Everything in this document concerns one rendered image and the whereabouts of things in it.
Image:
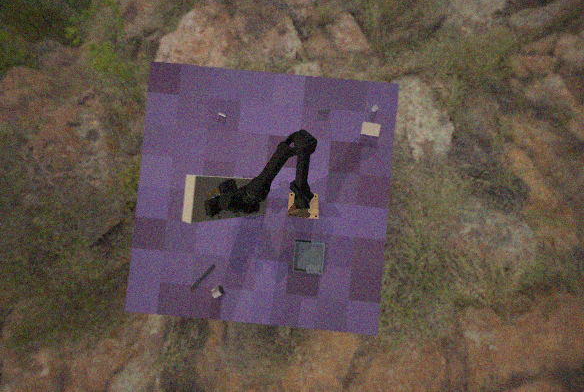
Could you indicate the dark grey flat bar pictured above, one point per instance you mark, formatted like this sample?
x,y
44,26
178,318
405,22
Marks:
x,y
203,276

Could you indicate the grey cylinder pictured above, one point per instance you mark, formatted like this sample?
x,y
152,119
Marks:
x,y
217,291

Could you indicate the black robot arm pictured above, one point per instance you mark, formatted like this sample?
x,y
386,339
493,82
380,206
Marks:
x,y
234,199

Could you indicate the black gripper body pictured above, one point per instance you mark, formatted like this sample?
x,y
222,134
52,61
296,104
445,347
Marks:
x,y
212,207

